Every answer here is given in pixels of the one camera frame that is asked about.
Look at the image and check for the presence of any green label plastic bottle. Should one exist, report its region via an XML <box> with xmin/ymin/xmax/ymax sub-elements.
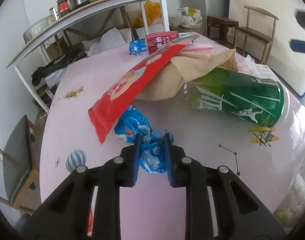
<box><xmin>184</xmin><ymin>68</ymin><xmax>290</xmax><ymax>128</ymax></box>

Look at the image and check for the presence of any dark wooden stool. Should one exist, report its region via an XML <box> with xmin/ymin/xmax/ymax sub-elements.
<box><xmin>207</xmin><ymin>16</ymin><xmax>239</xmax><ymax>46</ymax></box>

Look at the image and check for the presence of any glass bowl on shelf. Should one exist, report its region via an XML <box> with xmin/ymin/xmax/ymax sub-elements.
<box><xmin>23</xmin><ymin>16</ymin><xmax>52</xmax><ymax>44</ymax></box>

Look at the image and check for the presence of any blue white milk carton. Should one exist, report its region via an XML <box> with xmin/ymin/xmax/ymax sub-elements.
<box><xmin>129</xmin><ymin>38</ymin><xmax>148</xmax><ymax>55</ymax></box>

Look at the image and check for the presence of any red milk can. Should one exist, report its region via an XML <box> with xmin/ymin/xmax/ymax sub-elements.
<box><xmin>145</xmin><ymin>31</ymin><xmax>179</xmax><ymax>54</ymax></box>

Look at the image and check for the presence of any yellow plastic bag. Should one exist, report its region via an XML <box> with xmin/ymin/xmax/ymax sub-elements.
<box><xmin>133</xmin><ymin>0</ymin><xmax>162</xmax><ymax>28</ymax></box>

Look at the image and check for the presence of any white sack under shelf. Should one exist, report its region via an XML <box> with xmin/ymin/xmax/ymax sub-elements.
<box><xmin>82</xmin><ymin>28</ymin><xmax>132</xmax><ymax>56</ymax></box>

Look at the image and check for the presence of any white bags pile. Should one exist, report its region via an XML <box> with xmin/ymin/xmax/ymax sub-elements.
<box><xmin>169</xmin><ymin>7</ymin><xmax>203</xmax><ymax>29</ymax></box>

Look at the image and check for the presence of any white shelf table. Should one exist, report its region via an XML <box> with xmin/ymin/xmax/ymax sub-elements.
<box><xmin>6</xmin><ymin>0</ymin><xmax>174</xmax><ymax>114</ymax></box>

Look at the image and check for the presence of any blue plastic wrapper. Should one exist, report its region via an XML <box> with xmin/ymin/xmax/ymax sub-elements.
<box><xmin>114</xmin><ymin>105</ymin><xmax>174</xmax><ymax>174</ymax></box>

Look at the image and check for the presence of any mattress against wall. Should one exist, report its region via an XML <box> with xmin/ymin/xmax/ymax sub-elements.
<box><xmin>228</xmin><ymin>0</ymin><xmax>305</xmax><ymax>98</ymax></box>

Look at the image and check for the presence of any red labelled jar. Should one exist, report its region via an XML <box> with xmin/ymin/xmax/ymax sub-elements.
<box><xmin>57</xmin><ymin>0</ymin><xmax>70</xmax><ymax>17</ymax></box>

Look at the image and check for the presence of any red snack bag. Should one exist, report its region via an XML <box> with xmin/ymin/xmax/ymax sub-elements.
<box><xmin>88</xmin><ymin>35</ymin><xmax>199</xmax><ymax>144</ymax></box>

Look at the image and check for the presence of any brown paper bag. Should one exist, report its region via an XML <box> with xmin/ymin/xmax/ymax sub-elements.
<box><xmin>136</xmin><ymin>49</ymin><xmax>238</xmax><ymax>101</ymax></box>

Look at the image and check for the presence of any pink sponge cloth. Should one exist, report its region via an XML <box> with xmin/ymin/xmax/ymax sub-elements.
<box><xmin>182</xmin><ymin>43</ymin><xmax>214</xmax><ymax>54</ymax></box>

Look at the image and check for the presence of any black bag under shelf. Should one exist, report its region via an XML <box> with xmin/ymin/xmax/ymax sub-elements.
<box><xmin>31</xmin><ymin>55</ymin><xmax>79</xmax><ymax>87</ymax></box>

